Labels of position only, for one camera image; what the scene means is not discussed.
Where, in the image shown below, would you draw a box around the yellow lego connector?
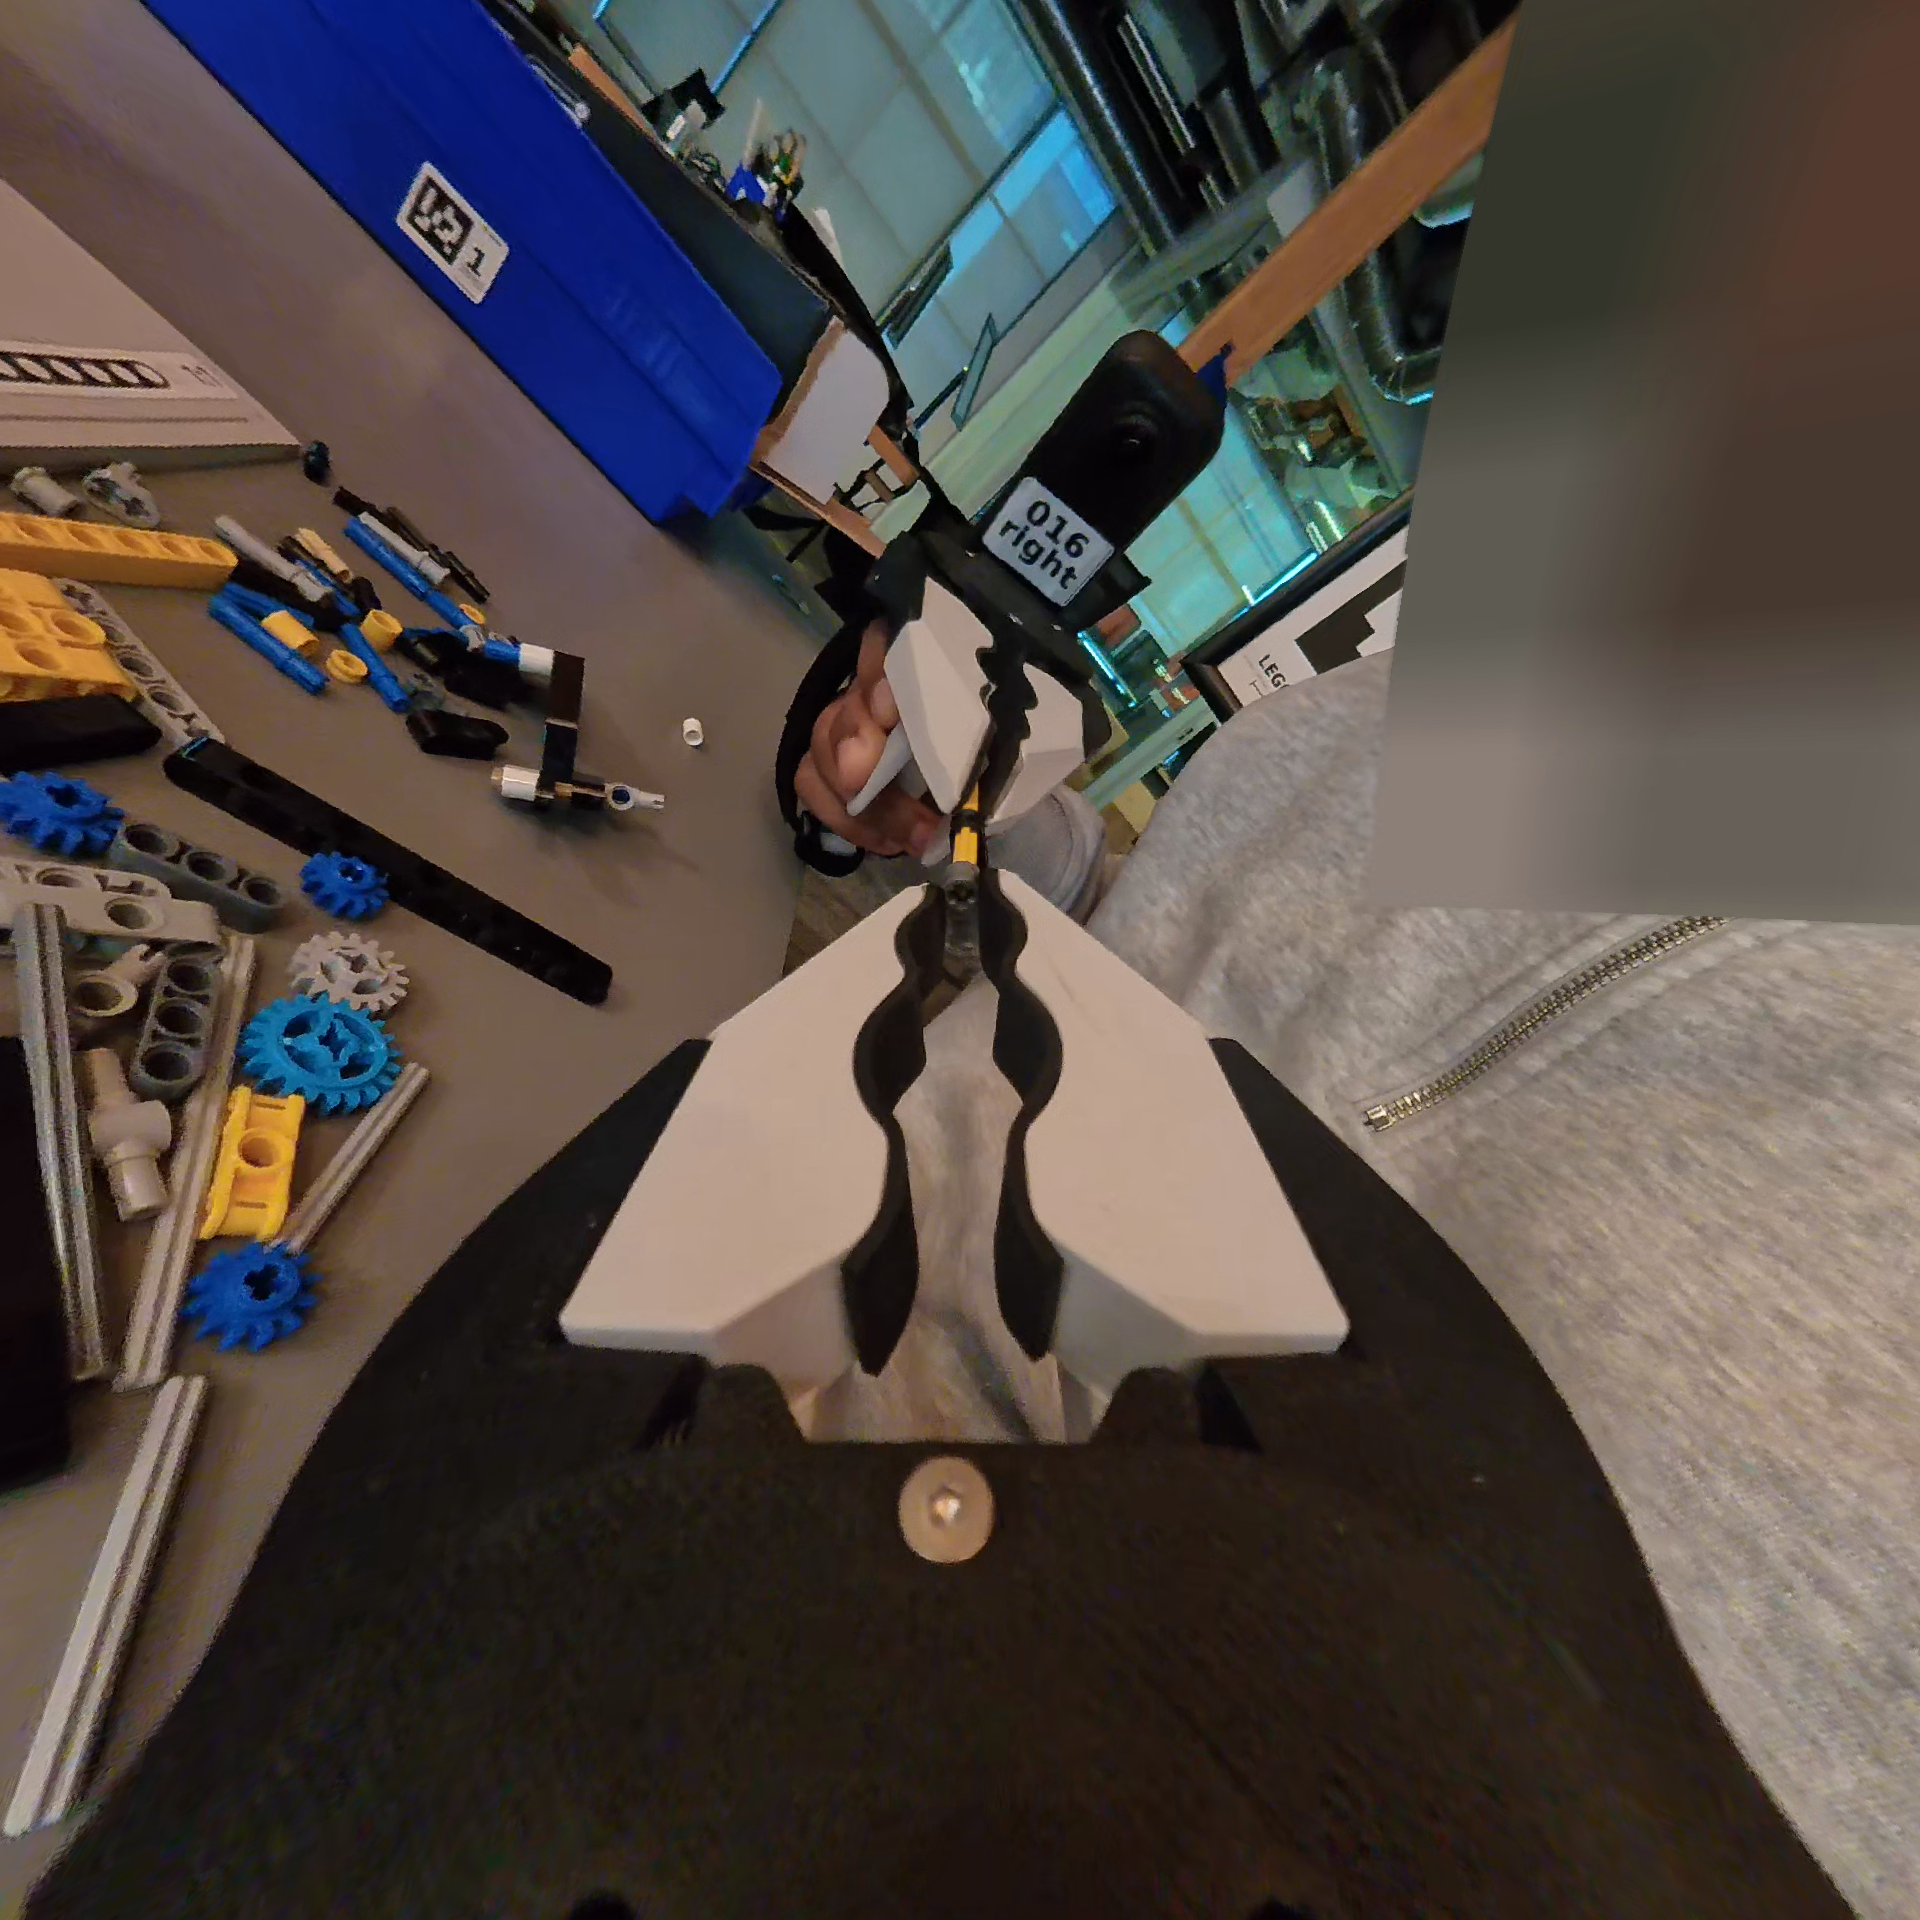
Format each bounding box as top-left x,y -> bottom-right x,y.
196,1087 -> 307,1242

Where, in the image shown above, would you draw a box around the thin yellow black lego axle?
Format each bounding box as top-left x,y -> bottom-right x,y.
946,767 -> 995,991

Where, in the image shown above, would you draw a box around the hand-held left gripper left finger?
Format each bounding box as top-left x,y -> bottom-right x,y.
557,883 -> 967,1438

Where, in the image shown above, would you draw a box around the wooden beam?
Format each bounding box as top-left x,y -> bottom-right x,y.
1179,20 -> 1519,374

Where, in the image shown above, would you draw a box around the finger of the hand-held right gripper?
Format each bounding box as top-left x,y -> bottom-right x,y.
881,580 -> 999,812
974,649 -> 1088,828

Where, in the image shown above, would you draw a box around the yellow lego frame block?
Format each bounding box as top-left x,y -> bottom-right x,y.
0,570 -> 147,707

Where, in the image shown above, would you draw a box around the silver ventilation ducts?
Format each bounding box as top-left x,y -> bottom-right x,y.
1034,0 -> 1500,405

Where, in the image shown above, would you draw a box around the white printed sign board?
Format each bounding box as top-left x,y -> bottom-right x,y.
1183,527 -> 1412,720

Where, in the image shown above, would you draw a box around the lego instruction booklet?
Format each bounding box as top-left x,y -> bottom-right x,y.
0,175 -> 300,469

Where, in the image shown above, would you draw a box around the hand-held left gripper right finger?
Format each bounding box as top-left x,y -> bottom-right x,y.
969,879 -> 1352,1438

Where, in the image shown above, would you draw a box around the person's right forearm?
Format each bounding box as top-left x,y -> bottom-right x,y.
982,656 -> 1400,940

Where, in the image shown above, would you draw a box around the person's right hand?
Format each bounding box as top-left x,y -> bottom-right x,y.
794,661 -> 957,865

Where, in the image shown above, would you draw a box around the large blue lego gear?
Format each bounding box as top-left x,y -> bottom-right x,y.
232,998 -> 402,1115

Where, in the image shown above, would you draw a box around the grey lego gear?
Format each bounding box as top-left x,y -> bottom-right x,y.
287,928 -> 412,1012

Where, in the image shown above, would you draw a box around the grey zip hoodie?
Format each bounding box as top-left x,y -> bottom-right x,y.
810,897 -> 1920,1920

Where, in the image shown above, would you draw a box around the long yellow lego beam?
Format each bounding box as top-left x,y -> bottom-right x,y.
0,513 -> 239,590

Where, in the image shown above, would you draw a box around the long black lego beam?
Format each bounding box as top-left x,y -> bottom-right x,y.
163,739 -> 616,1001

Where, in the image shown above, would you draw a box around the black lego assembly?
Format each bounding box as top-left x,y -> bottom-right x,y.
484,640 -> 666,819

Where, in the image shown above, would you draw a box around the pile of lego pieces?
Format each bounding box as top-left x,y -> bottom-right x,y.
0,443 -> 666,1838

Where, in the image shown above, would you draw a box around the blue plastic bin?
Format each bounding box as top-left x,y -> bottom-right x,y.
138,0 -> 789,527

